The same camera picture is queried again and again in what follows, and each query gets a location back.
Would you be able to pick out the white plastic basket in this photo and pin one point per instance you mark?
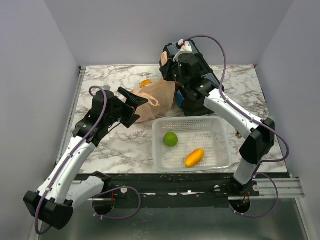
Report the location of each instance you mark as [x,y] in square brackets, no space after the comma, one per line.
[191,147]

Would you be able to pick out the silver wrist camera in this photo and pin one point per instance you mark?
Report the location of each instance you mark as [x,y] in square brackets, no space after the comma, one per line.
[106,88]
[184,48]

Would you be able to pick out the black plastic toolbox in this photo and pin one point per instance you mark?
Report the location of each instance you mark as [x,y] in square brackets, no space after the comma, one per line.
[190,99]

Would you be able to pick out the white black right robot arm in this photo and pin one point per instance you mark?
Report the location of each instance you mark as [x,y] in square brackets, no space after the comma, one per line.
[259,134]

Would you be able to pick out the aluminium frame rail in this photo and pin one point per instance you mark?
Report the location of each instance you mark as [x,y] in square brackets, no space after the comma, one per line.
[117,141]

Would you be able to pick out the orange fake fruit in bag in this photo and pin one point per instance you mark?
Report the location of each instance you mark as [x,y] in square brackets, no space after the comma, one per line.
[144,83]

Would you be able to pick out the translucent orange plastic bag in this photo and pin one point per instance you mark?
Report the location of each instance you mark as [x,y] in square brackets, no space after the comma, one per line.
[160,94]

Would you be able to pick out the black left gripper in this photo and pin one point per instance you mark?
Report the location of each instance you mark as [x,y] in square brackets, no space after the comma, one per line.
[132,100]

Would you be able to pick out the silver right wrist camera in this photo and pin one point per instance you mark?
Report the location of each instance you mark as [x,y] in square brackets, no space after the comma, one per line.
[184,48]

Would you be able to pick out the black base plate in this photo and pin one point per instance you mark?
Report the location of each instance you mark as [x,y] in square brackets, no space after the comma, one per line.
[189,190]

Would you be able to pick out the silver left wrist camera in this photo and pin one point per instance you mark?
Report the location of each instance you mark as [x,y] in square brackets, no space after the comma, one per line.
[106,88]

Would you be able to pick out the green fake lime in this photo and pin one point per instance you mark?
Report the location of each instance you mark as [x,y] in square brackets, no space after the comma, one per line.
[170,139]

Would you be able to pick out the orange yellow fake mango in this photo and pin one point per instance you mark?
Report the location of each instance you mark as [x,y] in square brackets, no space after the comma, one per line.
[194,158]

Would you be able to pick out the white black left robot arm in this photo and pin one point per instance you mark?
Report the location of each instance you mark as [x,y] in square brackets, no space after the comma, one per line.
[55,200]

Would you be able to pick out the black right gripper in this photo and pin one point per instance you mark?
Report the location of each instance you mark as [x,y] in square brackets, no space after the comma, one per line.
[164,70]

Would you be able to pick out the brown metal fitting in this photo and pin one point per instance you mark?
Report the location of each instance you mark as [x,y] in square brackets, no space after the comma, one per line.
[239,135]

